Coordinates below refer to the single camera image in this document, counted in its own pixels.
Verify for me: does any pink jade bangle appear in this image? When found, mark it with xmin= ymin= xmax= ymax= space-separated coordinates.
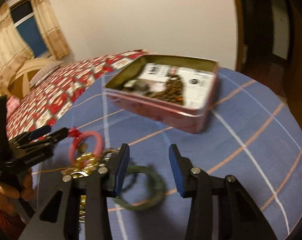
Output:
xmin=68 ymin=128 xmax=103 ymax=166

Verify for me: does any green jade bangle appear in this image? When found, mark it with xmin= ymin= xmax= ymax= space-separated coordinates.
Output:
xmin=113 ymin=165 xmax=166 ymax=212

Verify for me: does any gold bead necklace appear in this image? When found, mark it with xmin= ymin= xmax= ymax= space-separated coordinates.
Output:
xmin=60 ymin=147 xmax=119 ymax=223

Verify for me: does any person's left hand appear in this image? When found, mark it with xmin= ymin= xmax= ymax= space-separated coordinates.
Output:
xmin=0 ymin=168 xmax=35 ymax=217

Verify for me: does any red patchwork bed quilt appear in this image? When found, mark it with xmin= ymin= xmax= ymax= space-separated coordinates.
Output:
xmin=6 ymin=49 xmax=150 ymax=139

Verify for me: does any pink floral pillow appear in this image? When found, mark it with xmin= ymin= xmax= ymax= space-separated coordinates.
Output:
xmin=6 ymin=95 xmax=20 ymax=120

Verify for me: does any cream wooden headboard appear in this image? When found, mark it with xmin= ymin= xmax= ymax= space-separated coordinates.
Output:
xmin=0 ymin=58 xmax=54 ymax=100

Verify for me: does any striped pillow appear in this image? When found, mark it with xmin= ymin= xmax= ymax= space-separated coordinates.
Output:
xmin=29 ymin=61 xmax=64 ymax=88

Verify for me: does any beige patterned curtain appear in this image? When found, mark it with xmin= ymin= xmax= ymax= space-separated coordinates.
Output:
xmin=29 ymin=0 xmax=71 ymax=60

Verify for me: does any pink metal tin box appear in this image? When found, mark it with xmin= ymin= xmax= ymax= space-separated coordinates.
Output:
xmin=105 ymin=55 xmax=218 ymax=134

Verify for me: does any printed paper in tin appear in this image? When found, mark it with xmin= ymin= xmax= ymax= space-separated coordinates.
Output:
xmin=134 ymin=63 xmax=215 ymax=109

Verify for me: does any window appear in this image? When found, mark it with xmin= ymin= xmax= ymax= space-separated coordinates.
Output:
xmin=10 ymin=0 xmax=49 ymax=57

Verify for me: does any brown wooden door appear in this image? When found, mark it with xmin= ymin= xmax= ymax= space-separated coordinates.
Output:
xmin=284 ymin=5 xmax=302 ymax=129

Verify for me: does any brown wooden bead bracelet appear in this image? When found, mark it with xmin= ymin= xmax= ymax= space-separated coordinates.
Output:
xmin=121 ymin=74 xmax=185 ymax=106

